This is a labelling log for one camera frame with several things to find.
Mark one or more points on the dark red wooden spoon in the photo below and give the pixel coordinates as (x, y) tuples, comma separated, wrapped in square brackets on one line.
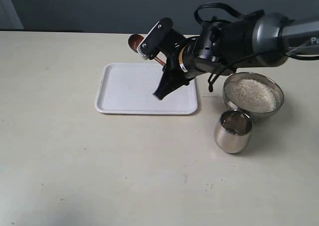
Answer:
[(134, 41)]

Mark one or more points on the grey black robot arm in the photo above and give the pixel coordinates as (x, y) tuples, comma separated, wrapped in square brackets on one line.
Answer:
[(223, 46)]

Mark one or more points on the white rectangular plastic tray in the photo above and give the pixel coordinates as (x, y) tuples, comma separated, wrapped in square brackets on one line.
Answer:
[(127, 88)]

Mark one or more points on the steel bowl with rice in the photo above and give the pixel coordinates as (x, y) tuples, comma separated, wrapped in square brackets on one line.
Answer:
[(256, 117)]

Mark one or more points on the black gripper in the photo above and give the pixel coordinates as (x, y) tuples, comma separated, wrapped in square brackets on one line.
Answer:
[(193, 57)]

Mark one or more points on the stainless steel cup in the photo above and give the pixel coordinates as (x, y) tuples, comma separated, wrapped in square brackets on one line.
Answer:
[(233, 131)]

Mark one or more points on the white granular powder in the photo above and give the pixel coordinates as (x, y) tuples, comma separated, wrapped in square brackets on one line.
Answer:
[(251, 95)]

